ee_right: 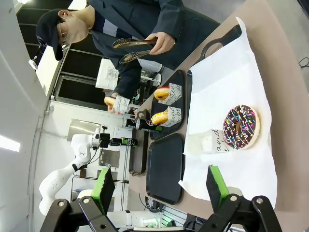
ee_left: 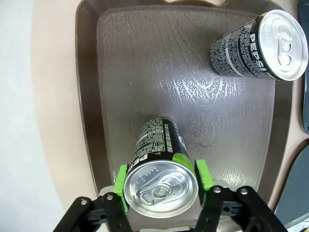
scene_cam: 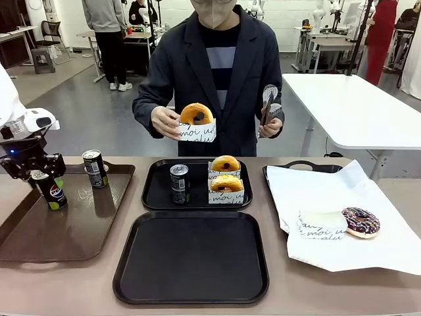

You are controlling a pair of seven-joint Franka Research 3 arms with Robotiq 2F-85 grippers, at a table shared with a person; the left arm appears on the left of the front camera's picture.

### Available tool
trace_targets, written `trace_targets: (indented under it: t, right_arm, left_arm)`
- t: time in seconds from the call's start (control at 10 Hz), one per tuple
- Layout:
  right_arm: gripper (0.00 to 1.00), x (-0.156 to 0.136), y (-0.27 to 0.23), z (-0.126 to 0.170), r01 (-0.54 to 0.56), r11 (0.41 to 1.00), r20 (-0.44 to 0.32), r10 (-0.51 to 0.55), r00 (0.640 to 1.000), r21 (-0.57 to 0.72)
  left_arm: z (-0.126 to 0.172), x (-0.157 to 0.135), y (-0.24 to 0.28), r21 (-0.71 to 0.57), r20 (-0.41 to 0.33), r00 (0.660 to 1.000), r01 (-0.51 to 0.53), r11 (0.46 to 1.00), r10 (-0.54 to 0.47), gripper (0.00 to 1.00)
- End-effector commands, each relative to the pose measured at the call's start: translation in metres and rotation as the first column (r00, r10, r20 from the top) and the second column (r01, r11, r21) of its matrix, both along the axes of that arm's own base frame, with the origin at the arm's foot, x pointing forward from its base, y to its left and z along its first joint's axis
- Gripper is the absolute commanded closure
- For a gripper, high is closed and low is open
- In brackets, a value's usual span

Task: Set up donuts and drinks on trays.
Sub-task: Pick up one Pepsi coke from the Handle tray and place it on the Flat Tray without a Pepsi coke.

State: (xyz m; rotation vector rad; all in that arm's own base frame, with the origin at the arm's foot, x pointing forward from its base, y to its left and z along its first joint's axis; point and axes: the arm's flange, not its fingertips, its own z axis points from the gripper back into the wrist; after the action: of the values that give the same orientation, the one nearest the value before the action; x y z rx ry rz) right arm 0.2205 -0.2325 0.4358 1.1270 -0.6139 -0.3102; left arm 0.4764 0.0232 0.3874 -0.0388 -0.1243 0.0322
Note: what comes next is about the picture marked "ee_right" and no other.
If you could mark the ceiling light panel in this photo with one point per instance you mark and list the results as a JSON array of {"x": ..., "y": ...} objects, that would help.
[{"x": 9, "y": 143}]

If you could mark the black green-padded right gripper finger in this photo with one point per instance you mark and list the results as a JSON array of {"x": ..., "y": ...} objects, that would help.
[{"x": 214, "y": 186}]

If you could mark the plain tan donut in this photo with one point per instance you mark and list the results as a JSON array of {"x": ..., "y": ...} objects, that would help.
[{"x": 109, "y": 101}]

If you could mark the black baseball cap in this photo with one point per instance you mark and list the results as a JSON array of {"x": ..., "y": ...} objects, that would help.
[{"x": 47, "y": 31}]

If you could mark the green drink can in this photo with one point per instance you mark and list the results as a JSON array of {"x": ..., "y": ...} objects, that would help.
[{"x": 158, "y": 128}]

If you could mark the person's left hand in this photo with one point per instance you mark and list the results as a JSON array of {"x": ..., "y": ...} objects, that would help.
[{"x": 164, "y": 43}]

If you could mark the person's right hand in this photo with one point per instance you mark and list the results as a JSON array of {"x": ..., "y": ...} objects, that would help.
[{"x": 112, "y": 110}]

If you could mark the shiny metal wall panel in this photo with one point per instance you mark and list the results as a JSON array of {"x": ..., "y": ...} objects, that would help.
[{"x": 83, "y": 129}]

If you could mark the white printed board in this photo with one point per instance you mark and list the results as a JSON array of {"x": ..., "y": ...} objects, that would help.
[{"x": 106, "y": 75}]

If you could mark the dark rectangular box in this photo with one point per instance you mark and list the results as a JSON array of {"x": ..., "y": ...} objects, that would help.
[{"x": 138, "y": 154}]

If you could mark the dark perforated serving tongs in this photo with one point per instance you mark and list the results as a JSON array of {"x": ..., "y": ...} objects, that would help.
[{"x": 130, "y": 43}]

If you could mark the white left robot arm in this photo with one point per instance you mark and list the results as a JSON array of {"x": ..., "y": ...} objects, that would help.
[{"x": 82, "y": 149}]

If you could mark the red glazed donut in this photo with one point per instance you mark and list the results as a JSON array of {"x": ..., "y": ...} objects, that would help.
[{"x": 161, "y": 93}]

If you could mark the yellow sprinkled donut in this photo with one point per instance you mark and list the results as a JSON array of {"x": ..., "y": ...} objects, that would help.
[{"x": 159, "y": 118}]

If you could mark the person's left forearm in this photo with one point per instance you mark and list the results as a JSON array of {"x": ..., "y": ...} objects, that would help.
[{"x": 171, "y": 17}]

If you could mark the person's blurred head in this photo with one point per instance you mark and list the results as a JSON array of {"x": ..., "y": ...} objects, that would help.
[{"x": 74, "y": 26}]

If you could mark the grey wall panel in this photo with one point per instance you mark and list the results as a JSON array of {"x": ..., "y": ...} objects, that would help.
[{"x": 109, "y": 158}]

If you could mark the brown cardboard holder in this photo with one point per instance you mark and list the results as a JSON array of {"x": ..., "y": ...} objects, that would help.
[{"x": 140, "y": 114}]

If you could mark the black rectangular serving tray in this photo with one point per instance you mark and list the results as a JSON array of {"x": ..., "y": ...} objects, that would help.
[
  {"x": 165, "y": 169},
  {"x": 179, "y": 75}
]

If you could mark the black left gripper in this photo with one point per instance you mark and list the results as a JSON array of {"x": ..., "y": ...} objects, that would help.
[{"x": 105, "y": 140}]

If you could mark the white script-printed paper sleeve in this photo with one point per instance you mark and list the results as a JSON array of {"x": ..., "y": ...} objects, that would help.
[
  {"x": 200, "y": 142},
  {"x": 122, "y": 104},
  {"x": 174, "y": 117},
  {"x": 174, "y": 91}
]

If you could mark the chocolate sprinkled donut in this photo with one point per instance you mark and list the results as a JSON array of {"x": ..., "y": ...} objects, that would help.
[{"x": 251, "y": 120}]

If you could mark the black cola can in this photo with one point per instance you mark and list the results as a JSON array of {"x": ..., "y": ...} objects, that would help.
[
  {"x": 144, "y": 124},
  {"x": 130, "y": 123}
]

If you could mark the person's dark navy jacket torso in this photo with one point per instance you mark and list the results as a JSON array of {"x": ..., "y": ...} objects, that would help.
[{"x": 135, "y": 19}]

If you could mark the white paper tray liner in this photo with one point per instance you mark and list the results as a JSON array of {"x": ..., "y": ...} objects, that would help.
[{"x": 229, "y": 79}]

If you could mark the dark blue drink can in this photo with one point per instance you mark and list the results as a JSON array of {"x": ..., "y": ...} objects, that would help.
[{"x": 130, "y": 142}]

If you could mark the person's right forearm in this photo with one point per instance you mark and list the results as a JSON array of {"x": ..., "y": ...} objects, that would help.
[{"x": 130, "y": 77}]

